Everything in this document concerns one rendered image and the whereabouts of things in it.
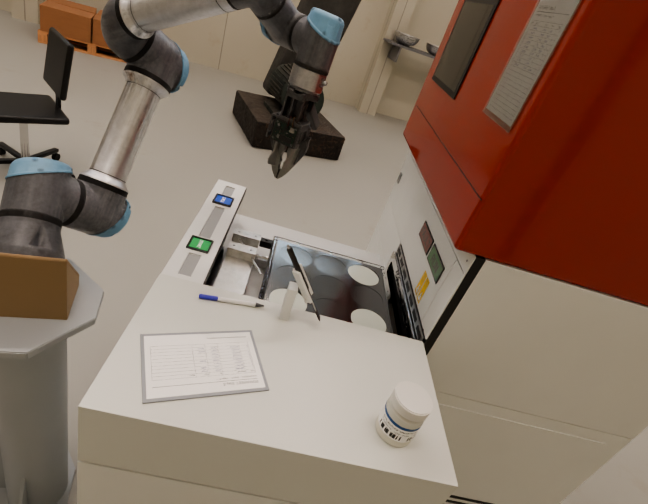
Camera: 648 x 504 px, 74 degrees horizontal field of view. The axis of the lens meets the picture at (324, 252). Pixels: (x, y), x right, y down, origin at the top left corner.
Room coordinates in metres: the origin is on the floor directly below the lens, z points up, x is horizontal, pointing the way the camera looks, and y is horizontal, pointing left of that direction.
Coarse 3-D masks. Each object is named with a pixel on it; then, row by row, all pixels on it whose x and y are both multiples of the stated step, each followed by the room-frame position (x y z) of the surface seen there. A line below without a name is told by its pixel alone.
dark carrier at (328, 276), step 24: (288, 264) 1.02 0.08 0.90; (312, 264) 1.07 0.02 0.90; (336, 264) 1.12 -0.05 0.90; (360, 264) 1.17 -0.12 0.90; (312, 288) 0.95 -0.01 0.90; (336, 288) 1.00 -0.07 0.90; (360, 288) 1.04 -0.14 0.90; (384, 288) 1.08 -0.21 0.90; (312, 312) 0.86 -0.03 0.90; (336, 312) 0.89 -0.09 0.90; (384, 312) 0.97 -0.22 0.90
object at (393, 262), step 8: (392, 256) 1.24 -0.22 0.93; (392, 264) 1.21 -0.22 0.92; (400, 272) 1.13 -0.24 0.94; (384, 280) 1.21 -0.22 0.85; (400, 280) 1.09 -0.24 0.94; (392, 288) 1.14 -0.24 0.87; (400, 288) 1.06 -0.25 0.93; (392, 296) 1.10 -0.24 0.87; (400, 296) 1.03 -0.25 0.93; (392, 304) 1.06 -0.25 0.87; (400, 304) 1.01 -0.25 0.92; (408, 304) 0.98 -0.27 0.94; (392, 312) 1.03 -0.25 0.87; (408, 312) 0.95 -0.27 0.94; (392, 320) 1.00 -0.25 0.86; (408, 320) 0.91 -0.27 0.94; (392, 328) 0.98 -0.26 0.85; (400, 328) 0.96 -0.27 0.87; (408, 328) 0.89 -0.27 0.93; (408, 336) 0.87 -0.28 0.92; (416, 336) 0.86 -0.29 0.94
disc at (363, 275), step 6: (348, 270) 1.11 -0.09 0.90; (354, 270) 1.12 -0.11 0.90; (360, 270) 1.13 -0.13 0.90; (366, 270) 1.14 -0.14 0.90; (354, 276) 1.09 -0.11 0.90; (360, 276) 1.10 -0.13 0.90; (366, 276) 1.11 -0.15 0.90; (372, 276) 1.12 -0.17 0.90; (360, 282) 1.07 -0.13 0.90; (366, 282) 1.08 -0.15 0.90; (372, 282) 1.09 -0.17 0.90
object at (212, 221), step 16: (224, 192) 1.19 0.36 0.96; (240, 192) 1.23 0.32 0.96; (208, 208) 1.06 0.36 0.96; (224, 208) 1.09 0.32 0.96; (192, 224) 0.95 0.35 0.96; (208, 224) 0.99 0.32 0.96; (224, 224) 1.01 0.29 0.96; (176, 256) 0.80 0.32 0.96; (192, 256) 0.83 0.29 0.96; (208, 256) 0.84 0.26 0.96; (176, 272) 0.74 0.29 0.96; (192, 272) 0.77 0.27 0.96
